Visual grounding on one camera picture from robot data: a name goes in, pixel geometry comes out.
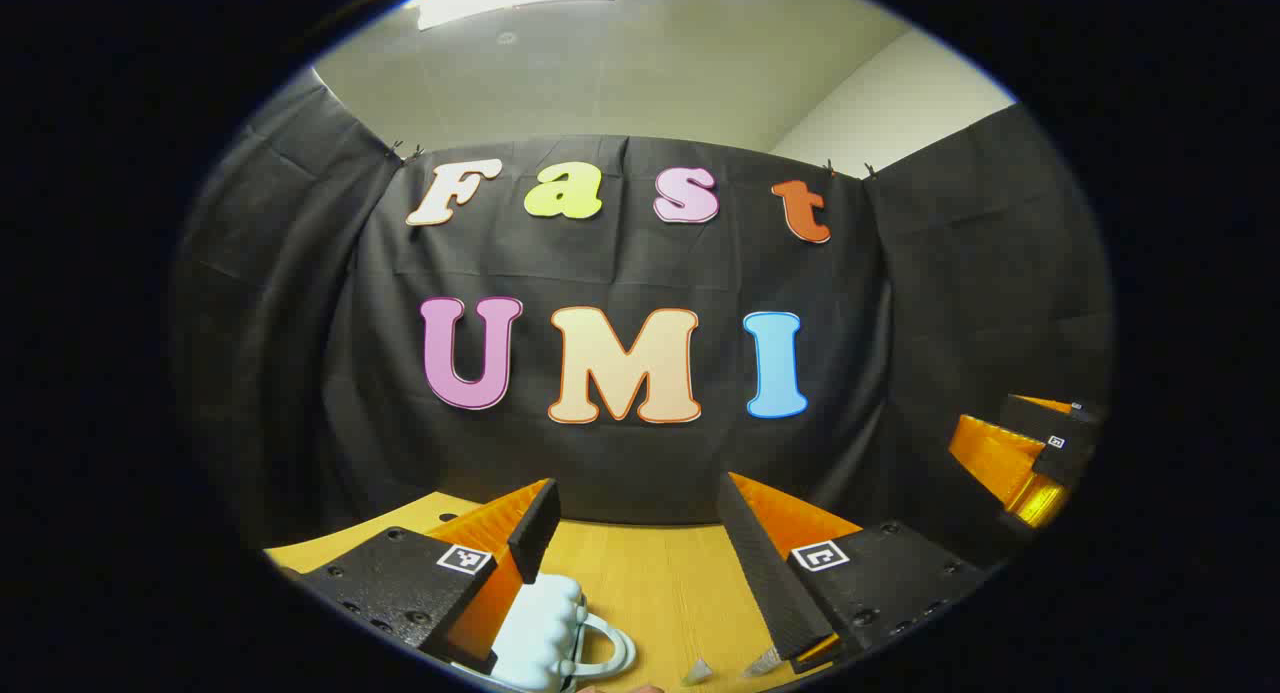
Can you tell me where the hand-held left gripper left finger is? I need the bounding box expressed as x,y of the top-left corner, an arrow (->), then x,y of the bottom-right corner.
297,478 -> 562,674

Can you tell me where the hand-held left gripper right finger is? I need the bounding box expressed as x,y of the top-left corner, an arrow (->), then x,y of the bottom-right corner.
716,471 -> 991,674

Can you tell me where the light blue suitcase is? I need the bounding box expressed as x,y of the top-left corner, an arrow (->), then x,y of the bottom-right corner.
450,573 -> 638,692

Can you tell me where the black backdrop cloth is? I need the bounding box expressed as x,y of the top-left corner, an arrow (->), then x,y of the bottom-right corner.
168,73 -> 1116,574

